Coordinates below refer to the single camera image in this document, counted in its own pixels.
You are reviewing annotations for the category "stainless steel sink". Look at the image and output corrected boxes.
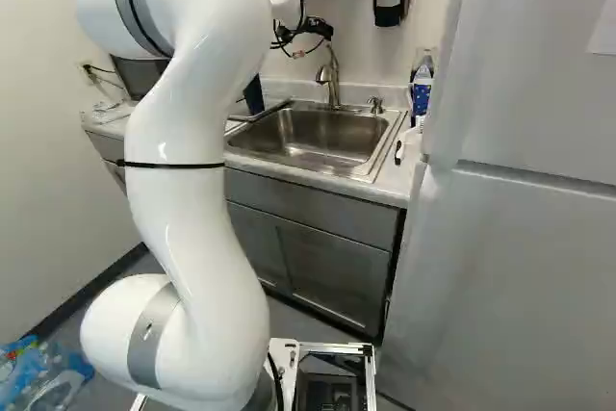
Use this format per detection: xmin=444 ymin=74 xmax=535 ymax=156
xmin=224 ymin=98 xmax=410 ymax=185

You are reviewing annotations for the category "grey kitchen counter with cabinets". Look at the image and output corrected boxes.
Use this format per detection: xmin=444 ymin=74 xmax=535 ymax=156
xmin=80 ymin=77 xmax=425 ymax=341

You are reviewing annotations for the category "blue dotted mug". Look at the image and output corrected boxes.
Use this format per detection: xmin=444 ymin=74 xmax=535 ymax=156
xmin=408 ymin=77 xmax=433 ymax=118

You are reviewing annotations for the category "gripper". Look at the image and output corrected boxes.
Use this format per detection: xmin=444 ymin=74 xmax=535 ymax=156
xmin=306 ymin=17 xmax=335 ymax=41

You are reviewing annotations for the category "chrome tap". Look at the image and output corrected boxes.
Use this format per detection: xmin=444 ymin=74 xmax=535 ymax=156
xmin=315 ymin=43 xmax=344 ymax=110

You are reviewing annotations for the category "white fridge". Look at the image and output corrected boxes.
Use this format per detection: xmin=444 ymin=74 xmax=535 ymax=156
xmin=382 ymin=0 xmax=616 ymax=411

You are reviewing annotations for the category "white dish brush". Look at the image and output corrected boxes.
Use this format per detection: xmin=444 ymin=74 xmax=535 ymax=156
xmin=394 ymin=116 xmax=426 ymax=163

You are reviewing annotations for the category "clear plastic bag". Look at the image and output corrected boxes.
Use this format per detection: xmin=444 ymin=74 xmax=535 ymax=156
xmin=80 ymin=98 xmax=134 ymax=124

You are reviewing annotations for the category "blue plastic package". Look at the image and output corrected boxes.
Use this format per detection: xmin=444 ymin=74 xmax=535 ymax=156
xmin=0 ymin=332 xmax=96 ymax=411

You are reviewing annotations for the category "clear plastic water bottle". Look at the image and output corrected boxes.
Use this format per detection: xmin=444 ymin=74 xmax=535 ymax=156
xmin=414 ymin=46 xmax=438 ymax=83

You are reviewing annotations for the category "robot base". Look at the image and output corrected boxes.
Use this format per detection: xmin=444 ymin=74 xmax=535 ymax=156
xmin=129 ymin=336 xmax=377 ymax=411

